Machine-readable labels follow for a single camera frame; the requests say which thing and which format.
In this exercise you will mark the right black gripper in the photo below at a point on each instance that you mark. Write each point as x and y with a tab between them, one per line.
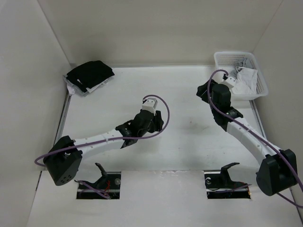
201	90

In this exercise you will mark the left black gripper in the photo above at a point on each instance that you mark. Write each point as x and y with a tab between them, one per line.
157	121

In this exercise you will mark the white tank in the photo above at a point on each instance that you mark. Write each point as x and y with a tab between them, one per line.
90	90
246	81

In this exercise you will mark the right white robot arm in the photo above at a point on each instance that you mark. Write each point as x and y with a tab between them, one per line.
277	168

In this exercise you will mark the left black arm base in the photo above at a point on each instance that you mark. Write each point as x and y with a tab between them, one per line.
107	187

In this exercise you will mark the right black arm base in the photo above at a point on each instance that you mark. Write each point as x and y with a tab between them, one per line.
219	185

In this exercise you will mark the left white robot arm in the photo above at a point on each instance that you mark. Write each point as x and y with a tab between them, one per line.
64	159

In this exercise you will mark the black folded tank top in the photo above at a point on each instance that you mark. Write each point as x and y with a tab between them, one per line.
89	75

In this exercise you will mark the white folded tank top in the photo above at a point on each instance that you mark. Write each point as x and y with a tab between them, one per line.
90	90

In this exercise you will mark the white plastic basket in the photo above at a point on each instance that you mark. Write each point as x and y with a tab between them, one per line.
226	60

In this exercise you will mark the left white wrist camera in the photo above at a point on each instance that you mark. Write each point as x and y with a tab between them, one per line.
150	105

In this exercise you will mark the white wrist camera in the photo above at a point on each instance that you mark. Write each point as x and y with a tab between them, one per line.
229	81
150	105

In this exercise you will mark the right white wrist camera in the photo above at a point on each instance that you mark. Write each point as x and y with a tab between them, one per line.
229	81

